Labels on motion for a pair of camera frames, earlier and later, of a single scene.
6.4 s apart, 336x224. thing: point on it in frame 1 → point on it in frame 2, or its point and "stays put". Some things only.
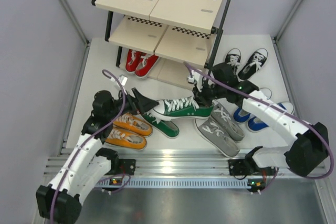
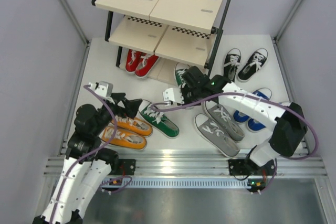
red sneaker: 132,57 stays put
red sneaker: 146,63 stays put
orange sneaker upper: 128,121 stays put
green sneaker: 181,109 → 179,68
